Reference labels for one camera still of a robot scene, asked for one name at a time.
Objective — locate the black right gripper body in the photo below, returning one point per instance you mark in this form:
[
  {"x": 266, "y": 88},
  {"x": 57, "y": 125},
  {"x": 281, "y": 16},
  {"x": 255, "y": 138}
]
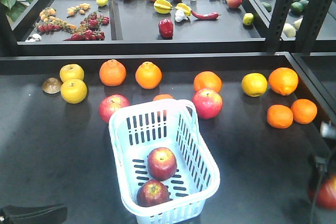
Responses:
[{"x": 322, "y": 162}]

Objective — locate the red apple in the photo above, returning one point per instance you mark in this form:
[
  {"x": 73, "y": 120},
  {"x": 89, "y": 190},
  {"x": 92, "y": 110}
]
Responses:
[
  {"x": 208, "y": 103},
  {"x": 326, "y": 194},
  {"x": 111, "y": 104},
  {"x": 152, "y": 193},
  {"x": 162, "y": 163}
]

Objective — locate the light blue plastic basket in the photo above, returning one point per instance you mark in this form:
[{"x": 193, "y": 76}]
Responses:
[{"x": 138, "y": 129}]

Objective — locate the small orange behind basket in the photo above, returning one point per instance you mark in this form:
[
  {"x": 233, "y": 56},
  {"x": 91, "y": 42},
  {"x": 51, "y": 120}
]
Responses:
[{"x": 162, "y": 96}]

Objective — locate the small orange pair right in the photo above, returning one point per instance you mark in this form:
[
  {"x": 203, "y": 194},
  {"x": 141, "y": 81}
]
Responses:
[{"x": 304, "y": 111}]

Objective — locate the small orange pair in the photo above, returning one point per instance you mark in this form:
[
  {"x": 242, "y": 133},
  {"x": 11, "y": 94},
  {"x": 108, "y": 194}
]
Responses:
[
  {"x": 304, "y": 111},
  {"x": 279, "y": 116}
]

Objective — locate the small orange pair left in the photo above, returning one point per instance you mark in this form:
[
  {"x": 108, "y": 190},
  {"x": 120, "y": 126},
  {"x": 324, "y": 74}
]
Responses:
[{"x": 279, "y": 116}]

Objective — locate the large navel orange right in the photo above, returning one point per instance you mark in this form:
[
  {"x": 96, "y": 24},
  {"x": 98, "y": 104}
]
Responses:
[{"x": 283, "y": 81}]

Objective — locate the yellow orange fruit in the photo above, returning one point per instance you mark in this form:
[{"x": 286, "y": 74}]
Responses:
[{"x": 254, "y": 84}]

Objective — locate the orange beside middle apple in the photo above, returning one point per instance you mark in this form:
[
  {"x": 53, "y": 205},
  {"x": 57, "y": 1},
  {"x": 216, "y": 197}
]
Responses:
[{"x": 207, "y": 79}]

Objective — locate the red chili pepper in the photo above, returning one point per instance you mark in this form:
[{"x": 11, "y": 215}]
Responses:
[{"x": 210, "y": 16}]

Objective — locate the orange with knob centre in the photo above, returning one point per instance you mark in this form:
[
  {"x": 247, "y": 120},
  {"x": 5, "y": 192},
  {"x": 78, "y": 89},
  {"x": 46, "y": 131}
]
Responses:
[{"x": 148, "y": 75}]

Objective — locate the orange with knob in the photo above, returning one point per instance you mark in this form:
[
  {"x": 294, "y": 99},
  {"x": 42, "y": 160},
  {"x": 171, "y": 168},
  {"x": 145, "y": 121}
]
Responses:
[
  {"x": 112, "y": 73},
  {"x": 148, "y": 75}
]

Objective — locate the red bell pepper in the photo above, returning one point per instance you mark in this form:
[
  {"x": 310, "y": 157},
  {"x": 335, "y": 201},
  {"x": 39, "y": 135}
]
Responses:
[{"x": 166, "y": 28}]

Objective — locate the orange with knob left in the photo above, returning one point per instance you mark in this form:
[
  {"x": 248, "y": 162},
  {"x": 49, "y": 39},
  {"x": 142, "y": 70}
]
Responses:
[{"x": 112, "y": 73}]

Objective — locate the yellow apple lower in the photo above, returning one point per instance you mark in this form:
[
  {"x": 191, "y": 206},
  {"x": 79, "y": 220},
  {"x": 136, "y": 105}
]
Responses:
[{"x": 74, "y": 91}]

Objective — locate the yellow apple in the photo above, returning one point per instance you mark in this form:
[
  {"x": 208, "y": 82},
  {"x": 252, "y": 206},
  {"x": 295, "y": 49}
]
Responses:
[
  {"x": 74, "y": 91},
  {"x": 71, "y": 71}
]

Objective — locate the yellow apple upper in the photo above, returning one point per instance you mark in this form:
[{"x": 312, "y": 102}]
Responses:
[{"x": 71, "y": 71}]

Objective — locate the black wood produce display table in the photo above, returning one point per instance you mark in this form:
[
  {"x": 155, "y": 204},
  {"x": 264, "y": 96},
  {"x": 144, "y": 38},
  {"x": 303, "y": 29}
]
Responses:
[{"x": 56, "y": 152}]

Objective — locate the brown mushroom cap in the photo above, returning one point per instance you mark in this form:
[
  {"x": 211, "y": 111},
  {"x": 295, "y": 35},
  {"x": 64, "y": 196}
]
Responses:
[{"x": 52, "y": 85}]

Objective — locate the black upright rack post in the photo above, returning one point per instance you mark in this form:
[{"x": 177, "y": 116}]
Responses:
[{"x": 300, "y": 26}]

